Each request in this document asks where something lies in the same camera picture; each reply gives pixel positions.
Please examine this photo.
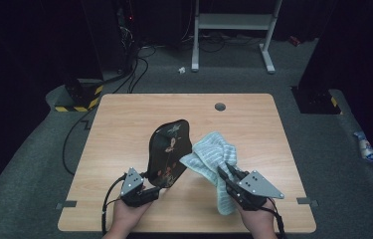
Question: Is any dark equipment rack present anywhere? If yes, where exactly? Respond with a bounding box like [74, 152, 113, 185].
[115, 0, 138, 74]

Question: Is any black floral mirror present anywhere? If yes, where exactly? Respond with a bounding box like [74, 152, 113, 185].
[147, 119, 193, 189]

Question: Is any white metal stand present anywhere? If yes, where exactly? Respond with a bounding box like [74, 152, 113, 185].
[191, 0, 282, 75]

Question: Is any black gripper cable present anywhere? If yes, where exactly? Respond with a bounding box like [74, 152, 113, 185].
[100, 175, 127, 237]
[267, 198, 287, 239]

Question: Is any person's left hand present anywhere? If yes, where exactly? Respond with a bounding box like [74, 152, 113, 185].
[110, 199, 152, 232]

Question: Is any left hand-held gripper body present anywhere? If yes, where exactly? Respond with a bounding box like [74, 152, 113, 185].
[119, 167, 150, 208]

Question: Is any grey tape strip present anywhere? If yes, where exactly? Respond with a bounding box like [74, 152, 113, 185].
[55, 200, 78, 211]
[296, 196, 319, 208]

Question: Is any black floor cable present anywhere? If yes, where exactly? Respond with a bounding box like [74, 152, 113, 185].
[62, 106, 98, 176]

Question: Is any light blue striped towel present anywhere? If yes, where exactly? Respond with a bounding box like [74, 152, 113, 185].
[179, 130, 238, 216]

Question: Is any person's right hand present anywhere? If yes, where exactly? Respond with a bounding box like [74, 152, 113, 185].
[238, 198, 277, 233]

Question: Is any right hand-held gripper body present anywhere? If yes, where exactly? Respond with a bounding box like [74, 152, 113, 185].
[226, 169, 285, 212]

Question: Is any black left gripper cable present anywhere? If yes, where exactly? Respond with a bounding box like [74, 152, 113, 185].
[100, 175, 127, 237]

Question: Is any black curtain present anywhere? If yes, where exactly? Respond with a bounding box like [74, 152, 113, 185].
[297, 0, 373, 187]
[0, 0, 103, 207]

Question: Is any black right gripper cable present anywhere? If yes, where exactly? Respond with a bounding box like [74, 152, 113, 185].
[267, 198, 287, 239]

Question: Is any blue white packet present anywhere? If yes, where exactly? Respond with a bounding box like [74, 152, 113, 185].
[352, 130, 373, 165]

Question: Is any small red object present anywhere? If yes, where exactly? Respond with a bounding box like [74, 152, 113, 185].
[287, 35, 301, 48]

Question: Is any black yellow striped base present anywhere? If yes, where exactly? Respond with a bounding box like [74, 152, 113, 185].
[54, 79, 104, 114]
[291, 86, 343, 116]

